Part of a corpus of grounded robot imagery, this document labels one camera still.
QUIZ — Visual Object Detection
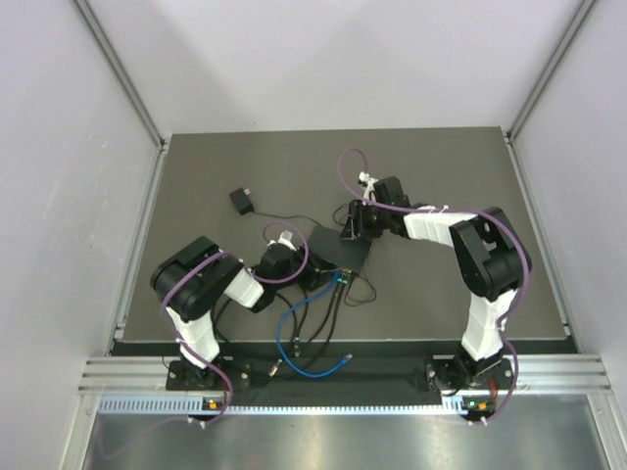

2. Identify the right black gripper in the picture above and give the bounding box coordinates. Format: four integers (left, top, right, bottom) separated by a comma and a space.
341, 201, 391, 241

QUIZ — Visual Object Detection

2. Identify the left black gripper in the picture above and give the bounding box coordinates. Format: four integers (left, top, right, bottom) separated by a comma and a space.
273, 243, 341, 290

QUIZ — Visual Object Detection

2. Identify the black network switch box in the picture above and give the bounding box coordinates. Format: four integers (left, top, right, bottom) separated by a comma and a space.
308, 226, 371, 273

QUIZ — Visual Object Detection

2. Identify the blue ethernet cable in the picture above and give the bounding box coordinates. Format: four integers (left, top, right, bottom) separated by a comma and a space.
276, 276, 354, 379

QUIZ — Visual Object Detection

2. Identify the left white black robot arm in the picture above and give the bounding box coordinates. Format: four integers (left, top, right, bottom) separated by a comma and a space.
150, 230, 339, 389

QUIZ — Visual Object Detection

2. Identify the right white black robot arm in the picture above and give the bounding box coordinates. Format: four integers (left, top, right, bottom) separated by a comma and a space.
341, 200, 531, 388

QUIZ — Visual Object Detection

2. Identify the black power adapter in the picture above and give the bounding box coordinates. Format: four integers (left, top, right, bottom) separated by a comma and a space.
229, 187, 255, 215

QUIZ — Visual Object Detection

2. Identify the thin black power cord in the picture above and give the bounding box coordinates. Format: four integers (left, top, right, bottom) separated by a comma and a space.
252, 203, 378, 307

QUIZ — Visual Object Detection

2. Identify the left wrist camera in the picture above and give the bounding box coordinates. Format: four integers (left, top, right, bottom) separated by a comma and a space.
256, 231, 301, 282

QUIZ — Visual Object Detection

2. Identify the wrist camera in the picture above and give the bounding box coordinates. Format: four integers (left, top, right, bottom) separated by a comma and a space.
373, 176, 410, 208
256, 231, 301, 282

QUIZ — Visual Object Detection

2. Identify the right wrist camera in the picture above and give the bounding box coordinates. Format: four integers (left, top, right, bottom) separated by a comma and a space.
373, 176, 410, 208

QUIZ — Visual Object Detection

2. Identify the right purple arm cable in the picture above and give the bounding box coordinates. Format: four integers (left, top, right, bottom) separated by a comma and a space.
337, 146, 534, 426

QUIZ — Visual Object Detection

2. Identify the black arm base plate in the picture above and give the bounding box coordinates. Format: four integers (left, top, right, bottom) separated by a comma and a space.
165, 355, 518, 393

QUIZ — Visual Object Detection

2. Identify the grey slotted cable duct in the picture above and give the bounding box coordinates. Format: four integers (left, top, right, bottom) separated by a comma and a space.
97, 396, 488, 416

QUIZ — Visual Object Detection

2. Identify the front aluminium frame rail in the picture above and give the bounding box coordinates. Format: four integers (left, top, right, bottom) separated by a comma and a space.
78, 354, 611, 395

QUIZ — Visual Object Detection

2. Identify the right aluminium frame post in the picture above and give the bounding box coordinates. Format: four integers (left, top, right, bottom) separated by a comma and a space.
504, 0, 599, 146

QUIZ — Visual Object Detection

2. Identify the aluminium frame post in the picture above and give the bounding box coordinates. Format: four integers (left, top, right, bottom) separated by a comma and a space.
504, 0, 599, 146
70, 0, 167, 151

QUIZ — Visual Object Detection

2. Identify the left aluminium frame post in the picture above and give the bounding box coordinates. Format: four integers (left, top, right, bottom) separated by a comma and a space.
70, 0, 167, 151

